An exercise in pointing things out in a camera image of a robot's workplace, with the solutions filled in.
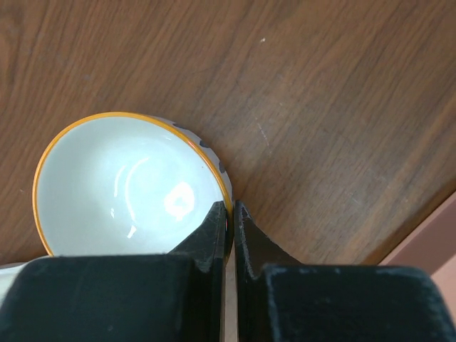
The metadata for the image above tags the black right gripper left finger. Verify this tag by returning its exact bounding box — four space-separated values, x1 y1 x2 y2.
1 202 227 341

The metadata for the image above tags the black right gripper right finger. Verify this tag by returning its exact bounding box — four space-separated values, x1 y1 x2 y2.
233 202 455 341

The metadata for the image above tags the white bowl with blue dashes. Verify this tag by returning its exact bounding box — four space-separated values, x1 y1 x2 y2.
31 112 234 257

